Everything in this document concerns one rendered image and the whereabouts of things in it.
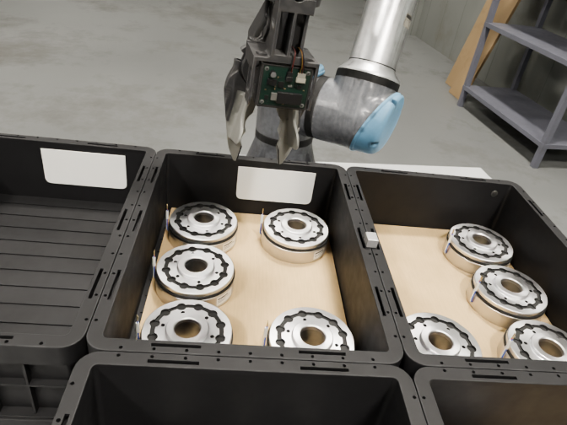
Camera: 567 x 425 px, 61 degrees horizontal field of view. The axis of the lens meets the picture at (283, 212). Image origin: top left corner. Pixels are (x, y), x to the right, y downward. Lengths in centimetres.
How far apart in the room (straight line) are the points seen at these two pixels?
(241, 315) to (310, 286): 12
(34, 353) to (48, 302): 19
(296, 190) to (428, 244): 24
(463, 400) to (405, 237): 38
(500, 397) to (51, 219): 65
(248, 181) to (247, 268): 15
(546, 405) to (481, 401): 7
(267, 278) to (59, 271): 28
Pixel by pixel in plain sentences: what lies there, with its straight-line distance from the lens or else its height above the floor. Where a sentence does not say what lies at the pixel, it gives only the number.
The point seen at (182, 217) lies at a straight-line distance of 74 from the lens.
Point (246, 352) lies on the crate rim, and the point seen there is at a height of 93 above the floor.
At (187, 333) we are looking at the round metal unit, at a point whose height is 84.
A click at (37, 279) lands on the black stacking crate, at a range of 71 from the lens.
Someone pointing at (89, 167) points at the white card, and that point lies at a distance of 81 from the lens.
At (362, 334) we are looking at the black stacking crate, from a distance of 58.
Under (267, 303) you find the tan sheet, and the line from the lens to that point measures 65.
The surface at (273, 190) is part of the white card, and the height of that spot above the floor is 88.
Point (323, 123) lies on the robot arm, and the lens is 86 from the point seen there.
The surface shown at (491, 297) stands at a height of 86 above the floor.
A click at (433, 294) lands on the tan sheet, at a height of 83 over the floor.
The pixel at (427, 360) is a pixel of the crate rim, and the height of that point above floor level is 93.
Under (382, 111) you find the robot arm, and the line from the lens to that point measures 84.
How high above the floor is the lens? 128
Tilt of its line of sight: 33 degrees down
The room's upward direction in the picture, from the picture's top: 9 degrees clockwise
